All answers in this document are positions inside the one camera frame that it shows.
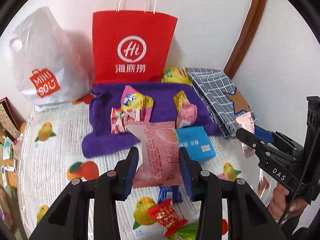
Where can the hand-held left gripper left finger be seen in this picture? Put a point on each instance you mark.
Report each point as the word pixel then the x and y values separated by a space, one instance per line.
pixel 130 177

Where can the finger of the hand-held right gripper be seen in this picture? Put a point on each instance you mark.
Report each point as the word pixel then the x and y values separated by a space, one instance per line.
pixel 265 133
pixel 250 140

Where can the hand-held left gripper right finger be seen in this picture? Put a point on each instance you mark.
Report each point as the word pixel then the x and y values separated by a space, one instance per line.
pixel 187 177

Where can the pale pink snack packet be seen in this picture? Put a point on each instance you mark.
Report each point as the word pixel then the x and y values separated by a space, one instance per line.
pixel 246 122

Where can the blue snack packet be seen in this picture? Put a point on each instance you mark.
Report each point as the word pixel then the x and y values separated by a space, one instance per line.
pixel 170 195

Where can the pink peach snack packet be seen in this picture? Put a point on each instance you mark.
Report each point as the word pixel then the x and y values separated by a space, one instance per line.
pixel 157 150

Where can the green snack packet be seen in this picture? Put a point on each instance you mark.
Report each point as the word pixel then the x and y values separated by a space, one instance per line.
pixel 185 233

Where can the red white snack packet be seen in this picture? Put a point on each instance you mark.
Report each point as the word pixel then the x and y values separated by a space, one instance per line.
pixel 122 120

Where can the pink round snack packet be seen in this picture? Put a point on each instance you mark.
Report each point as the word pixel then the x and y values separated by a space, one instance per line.
pixel 188 115

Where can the pink yellow snack packet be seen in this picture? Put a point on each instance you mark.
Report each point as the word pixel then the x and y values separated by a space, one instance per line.
pixel 130 98

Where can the person's right forearm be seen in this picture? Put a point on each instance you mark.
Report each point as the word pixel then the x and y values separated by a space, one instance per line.
pixel 300 230

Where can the person's right hand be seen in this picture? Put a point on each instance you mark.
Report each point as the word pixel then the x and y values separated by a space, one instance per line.
pixel 280 200

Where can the blue snack box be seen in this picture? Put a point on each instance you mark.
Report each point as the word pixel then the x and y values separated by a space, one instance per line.
pixel 197 140

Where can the purple towel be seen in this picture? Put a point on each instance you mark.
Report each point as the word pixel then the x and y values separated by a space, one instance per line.
pixel 105 135

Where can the grey checked cloth with star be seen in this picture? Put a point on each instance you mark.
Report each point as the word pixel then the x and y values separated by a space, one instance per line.
pixel 212 90

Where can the fruit print tablecloth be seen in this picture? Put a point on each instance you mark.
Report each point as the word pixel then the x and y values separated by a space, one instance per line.
pixel 50 160

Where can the yellow chips bag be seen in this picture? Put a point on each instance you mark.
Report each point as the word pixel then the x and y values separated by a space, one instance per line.
pixel 172 76

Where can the brown patterned box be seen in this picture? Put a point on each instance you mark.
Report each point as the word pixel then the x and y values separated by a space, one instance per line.
pixel 7 112

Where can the white plastic bag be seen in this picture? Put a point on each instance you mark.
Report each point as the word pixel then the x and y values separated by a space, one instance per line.
pixel 50 62

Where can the red paper bag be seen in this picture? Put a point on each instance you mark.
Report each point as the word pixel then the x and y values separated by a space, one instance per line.
pixel 132 30

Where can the brown wooden door frame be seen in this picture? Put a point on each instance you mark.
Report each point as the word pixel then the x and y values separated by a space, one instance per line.
pixel 252 17

